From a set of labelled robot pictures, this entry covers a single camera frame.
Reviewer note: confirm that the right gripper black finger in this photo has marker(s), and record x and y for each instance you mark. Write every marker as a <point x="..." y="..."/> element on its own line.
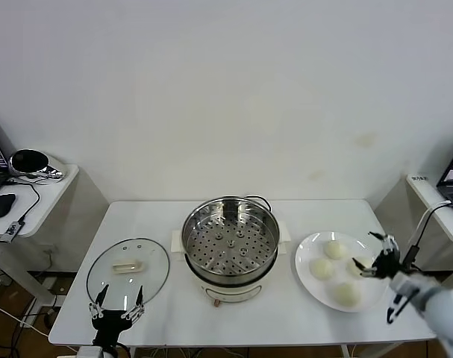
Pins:
<point x="390" y="246"/>
<point x="369" y="273"/>

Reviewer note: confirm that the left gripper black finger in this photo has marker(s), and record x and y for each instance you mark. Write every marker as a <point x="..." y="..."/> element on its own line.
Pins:
<point x="136" y="309"/>
<point x="95" y="307"/>

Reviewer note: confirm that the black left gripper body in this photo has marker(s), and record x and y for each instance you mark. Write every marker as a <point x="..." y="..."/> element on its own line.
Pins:
<point x="110" y="320"/>

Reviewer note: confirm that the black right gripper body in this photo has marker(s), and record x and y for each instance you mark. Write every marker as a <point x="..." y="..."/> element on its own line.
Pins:
<point x="388" y="264"/>

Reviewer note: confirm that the white steamed baozi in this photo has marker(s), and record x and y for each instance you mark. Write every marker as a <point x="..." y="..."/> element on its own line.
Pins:
<point x="321" y="268"/>
<point x="353" y="271"/>
<point x="347" y="294"/>
<point x="335" y="249"/>

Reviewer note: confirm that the round glass pot lid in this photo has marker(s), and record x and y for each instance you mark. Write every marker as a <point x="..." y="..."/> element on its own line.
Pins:
<point x="144" y="257"/>

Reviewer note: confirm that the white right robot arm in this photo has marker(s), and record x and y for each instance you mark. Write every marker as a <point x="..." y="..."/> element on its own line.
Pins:
<point x="442" y="309"/>

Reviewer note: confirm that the steel steamer pot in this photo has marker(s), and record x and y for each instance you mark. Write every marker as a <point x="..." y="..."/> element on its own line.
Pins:
<point x="230" y="292"/>

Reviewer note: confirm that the stainless steel steamer basket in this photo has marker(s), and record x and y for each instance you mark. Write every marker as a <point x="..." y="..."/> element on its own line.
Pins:
<point x="211" y="212"/>

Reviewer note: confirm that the white side table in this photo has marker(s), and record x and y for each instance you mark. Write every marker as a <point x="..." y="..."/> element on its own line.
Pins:
<point x="50" y="201"/>
<point x="427" y="197"/>

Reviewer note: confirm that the white round plate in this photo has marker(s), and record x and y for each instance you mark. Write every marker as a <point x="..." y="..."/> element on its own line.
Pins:
<point x="308" y="250"/>

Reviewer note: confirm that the small printed label sticker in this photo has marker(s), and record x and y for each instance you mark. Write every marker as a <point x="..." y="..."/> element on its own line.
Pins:
<point x="419" y="178"/>

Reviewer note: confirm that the grey usb hub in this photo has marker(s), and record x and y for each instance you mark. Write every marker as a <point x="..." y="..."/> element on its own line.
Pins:
<point x="10" y="232"/>

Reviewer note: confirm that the black computer mouse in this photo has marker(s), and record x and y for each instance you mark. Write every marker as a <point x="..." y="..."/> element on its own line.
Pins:
<point x="0" y="206"/>

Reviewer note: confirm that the shiny chrome black device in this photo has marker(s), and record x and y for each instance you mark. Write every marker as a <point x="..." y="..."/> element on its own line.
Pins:
<point x="28" y="160"/>

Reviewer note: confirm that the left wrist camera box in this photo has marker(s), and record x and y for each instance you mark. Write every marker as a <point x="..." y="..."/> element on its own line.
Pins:
<point x="90" y="352"/>

